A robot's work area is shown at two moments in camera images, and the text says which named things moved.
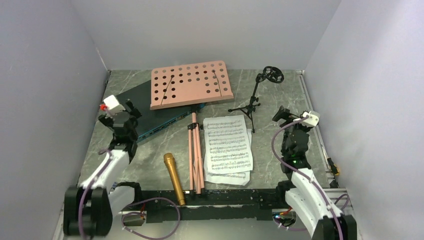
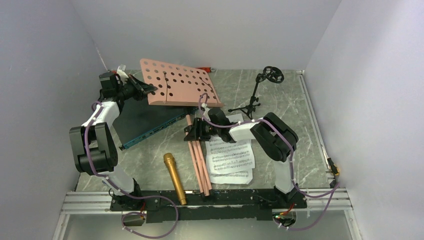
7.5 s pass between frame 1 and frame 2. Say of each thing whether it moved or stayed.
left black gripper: moved
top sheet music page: stayed
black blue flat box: stayed
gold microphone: stayed
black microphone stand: stayed
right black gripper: moved
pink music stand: moved
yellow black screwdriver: stayed
